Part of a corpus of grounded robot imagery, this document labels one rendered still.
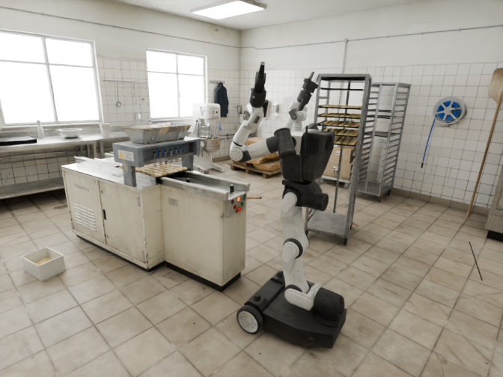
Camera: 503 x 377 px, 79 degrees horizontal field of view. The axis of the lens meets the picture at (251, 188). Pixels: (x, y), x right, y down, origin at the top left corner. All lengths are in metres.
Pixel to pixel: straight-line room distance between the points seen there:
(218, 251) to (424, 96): 4.22
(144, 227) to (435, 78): 4.64
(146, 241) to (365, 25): 4.96
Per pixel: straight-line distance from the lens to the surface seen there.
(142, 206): 2.69
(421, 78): 5.66
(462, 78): 5.54
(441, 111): 5.43
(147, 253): 2.88
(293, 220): 2.01
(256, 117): 1.68
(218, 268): 2.57
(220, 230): 2.40
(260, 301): 2.29
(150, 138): 2.71
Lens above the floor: 1.61
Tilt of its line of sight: 17 degrees down
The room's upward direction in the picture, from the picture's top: 2 degrees clockwise
